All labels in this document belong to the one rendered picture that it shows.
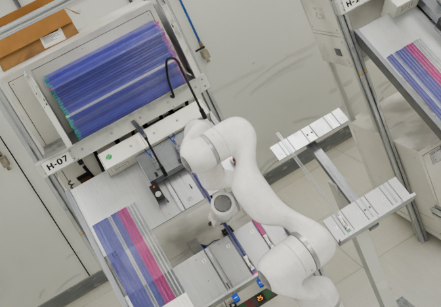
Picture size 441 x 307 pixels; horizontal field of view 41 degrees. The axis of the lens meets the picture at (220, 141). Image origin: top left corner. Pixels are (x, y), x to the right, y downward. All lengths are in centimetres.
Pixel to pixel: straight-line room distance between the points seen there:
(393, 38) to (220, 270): 129
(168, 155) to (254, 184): 85
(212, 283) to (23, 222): 208
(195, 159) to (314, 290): 49
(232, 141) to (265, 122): 261
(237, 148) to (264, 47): 254
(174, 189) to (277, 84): 199
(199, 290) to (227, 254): 17
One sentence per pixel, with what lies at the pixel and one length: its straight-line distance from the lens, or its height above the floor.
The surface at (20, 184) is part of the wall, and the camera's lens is 406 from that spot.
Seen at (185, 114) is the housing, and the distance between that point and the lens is 249.
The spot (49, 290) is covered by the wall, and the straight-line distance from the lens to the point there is 436.
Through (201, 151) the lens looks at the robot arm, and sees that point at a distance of 166.
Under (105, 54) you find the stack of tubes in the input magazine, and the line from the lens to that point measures 238.
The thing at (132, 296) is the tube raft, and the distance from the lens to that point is 234.
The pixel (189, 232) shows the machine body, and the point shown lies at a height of 62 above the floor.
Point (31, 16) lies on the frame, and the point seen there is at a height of 189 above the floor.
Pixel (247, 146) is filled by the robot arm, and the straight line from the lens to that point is 168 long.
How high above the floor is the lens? 202
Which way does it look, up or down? 21 degrees down
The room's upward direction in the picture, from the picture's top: 26 degrees counter-clockwise
